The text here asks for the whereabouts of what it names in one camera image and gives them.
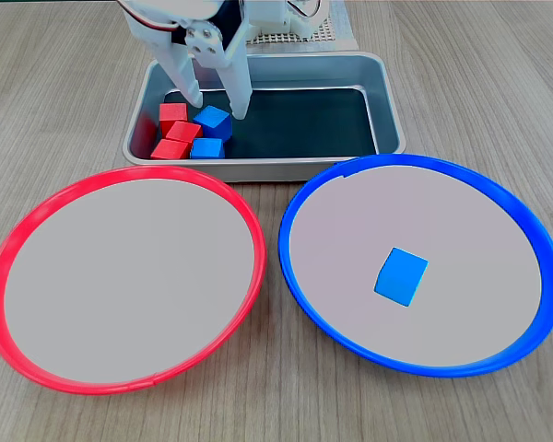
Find red wooden cube block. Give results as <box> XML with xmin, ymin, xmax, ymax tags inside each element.
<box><xmin>159</xmin><ymin>102</ymin><xmax>189</xmax><ymax>138</ymax></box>
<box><xmin>149</xmin><ymin>138</ymin><xmax>191</xmax><ymax>161</ymax></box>
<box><xmin>164</xmin><ymin>120</ymin><xmax>204</xmax><ymax>144</ymax></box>

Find blue wooden cube block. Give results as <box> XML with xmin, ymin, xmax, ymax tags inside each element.
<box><xmin>192</xmin><ymin>105</ymin><xmax>233</xmax><ymax>140</ymax></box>
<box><xmin>189</xmin><ymin>137</ymin><xmax>226</xmax><ymax>160</ymax></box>
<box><xmin>373</xmin><ymin>246</ymin><xmax>429</xmax><ymax>308</ymax></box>

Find black tray liner mat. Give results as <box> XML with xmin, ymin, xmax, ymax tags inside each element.
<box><xmin>154</xmin><ymin>86</ymin><xmax>380</xmax><ymax>160</ymax></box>

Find silver metal tray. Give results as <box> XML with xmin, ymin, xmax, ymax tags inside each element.
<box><xmin>122</xmin><ymin>52</ymin><xmax>407</xmax><ymax>183</ymax></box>

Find white mesh anti-slip mat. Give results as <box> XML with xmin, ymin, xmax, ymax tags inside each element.
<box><xmin>246</xmin><ymin>17</ymin><xmax>338</xmax><ymax>47</ymax></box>

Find red-rimmed white dish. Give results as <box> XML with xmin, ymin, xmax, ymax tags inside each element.
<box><xmin>0</xmin><ymin>164</ymin><xmax>267</xmax><ymax>397</ymax></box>

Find blue-rimmed white dish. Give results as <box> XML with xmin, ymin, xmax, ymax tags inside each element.
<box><xmin>277</xmin><ymin>153</ymin><xmax>553</xmax><ymax>379</ymax></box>

